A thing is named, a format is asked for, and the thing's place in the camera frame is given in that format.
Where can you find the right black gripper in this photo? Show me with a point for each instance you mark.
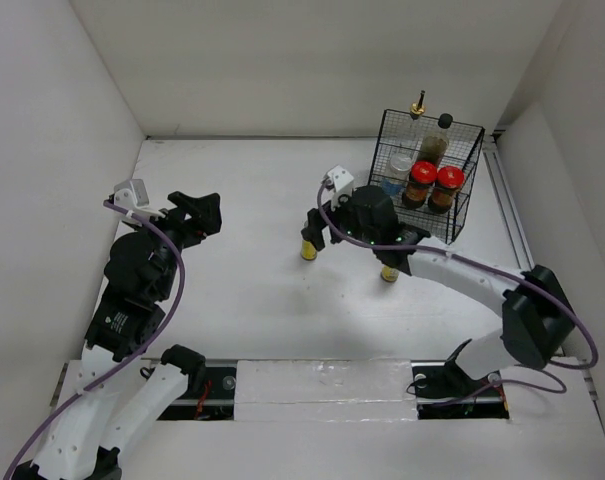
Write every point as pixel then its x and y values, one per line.
pixel 314 229

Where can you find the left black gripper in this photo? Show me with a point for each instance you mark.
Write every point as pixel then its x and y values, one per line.
pixel 205 213

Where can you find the small yellow bottle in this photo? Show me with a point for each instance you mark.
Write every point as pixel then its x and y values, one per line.
pixel 389 274
pixel 308 252

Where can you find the red lid sauce jar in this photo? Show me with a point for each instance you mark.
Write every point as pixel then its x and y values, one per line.
pixel 422 176
pixel 449 181

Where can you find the clear oil bottle gold spout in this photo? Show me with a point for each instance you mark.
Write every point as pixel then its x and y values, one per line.
pixel 411 129

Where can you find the dark sauce bottle black cap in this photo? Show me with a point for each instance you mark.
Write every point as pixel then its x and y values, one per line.
pixel 435 143

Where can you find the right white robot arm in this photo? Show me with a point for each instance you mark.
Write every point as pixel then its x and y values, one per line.
pixel 534 314

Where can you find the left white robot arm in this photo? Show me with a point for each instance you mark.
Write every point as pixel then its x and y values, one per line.
pixel 90 436

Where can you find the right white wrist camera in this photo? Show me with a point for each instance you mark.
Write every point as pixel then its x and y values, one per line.
pixel 340 183

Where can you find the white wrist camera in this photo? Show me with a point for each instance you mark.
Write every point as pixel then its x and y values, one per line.
pixel 340 183
pixel 132 196

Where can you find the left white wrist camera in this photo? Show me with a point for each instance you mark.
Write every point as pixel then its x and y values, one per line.
pixel 132 196

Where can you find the black wire rack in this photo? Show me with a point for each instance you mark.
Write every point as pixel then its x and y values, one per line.
pixel 465 141

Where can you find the aluminium side rail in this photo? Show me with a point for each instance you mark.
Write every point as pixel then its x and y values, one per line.
pixel 506 203

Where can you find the black mounting rail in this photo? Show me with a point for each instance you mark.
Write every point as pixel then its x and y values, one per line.
pixel 329 391

